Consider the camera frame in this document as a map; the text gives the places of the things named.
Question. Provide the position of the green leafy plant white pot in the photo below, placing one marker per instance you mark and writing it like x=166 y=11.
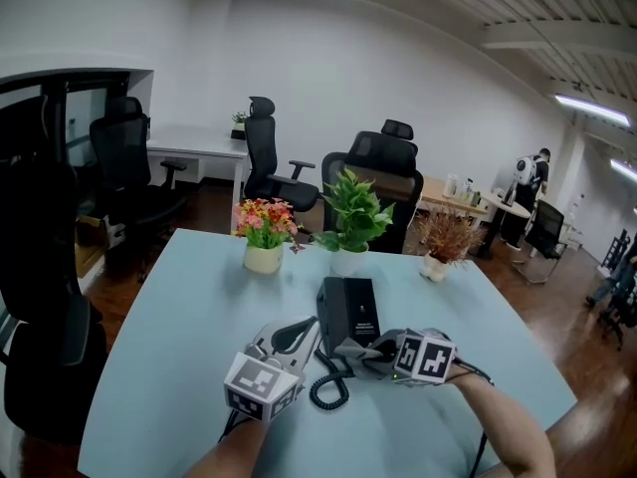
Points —
x=356 y=212

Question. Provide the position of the person's left forearm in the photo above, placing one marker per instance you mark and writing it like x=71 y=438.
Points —
x=234 y=453

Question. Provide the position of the large black office chair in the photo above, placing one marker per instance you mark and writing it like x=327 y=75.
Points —
x=40 y=247

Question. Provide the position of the small potted plant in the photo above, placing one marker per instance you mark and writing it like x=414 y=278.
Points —
x=240 y=120

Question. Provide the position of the round white table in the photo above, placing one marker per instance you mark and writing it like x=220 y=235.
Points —
x=512 y=208

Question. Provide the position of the black visitor chair metal frame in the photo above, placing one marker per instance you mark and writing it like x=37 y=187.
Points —
x=545 y=227

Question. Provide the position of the brown dried plant white pot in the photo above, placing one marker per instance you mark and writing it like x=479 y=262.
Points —
x=445 y=239

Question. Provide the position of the white cylindrical container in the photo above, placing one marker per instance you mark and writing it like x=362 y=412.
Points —
x=451 y=186

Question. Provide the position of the long ceiling light strip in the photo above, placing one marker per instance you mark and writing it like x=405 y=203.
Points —
x=592 y=108
x=624 y=168

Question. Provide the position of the cardboard box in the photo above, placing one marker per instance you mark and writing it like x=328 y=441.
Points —
x=92 y=239

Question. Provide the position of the black desk phone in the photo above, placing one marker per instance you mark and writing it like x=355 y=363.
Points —
x=356 y=302

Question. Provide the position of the black office chair with headrest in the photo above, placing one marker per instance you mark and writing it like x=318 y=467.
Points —
x=383 y=150

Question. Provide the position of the person's right forearm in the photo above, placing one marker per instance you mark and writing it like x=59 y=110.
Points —
x=512 y=431

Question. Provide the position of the wooden table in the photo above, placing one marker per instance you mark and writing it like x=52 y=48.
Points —
x=435 y=192

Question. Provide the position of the red yellow flowers cream pot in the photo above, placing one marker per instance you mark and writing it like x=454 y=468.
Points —
x=263 y=227

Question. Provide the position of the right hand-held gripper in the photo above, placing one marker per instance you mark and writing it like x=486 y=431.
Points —
x=428 y=359

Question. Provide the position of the white office desk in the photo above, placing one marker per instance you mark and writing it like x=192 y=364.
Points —
x=199 y=145

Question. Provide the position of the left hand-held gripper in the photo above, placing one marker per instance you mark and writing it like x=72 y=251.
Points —
x=259 y=379

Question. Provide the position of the black swivel chair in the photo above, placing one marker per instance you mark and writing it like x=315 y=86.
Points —
x=622 y=316

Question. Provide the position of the black mesh office chair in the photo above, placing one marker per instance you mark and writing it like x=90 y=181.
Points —
x=124 y=167
x=261 y=152
x=403 y=202

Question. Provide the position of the light blue desk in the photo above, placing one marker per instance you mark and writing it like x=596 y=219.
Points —
x=199 y=316

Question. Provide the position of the black framed glass partition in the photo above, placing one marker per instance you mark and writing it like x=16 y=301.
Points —
x=79 y=107

